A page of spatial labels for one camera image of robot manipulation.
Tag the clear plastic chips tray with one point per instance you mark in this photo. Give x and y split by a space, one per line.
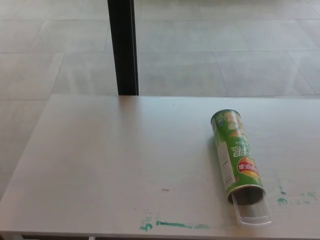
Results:
252 212

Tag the black vertical window post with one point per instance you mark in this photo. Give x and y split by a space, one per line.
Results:
123 50

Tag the green potato chips can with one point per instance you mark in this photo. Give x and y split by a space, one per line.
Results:
232 150

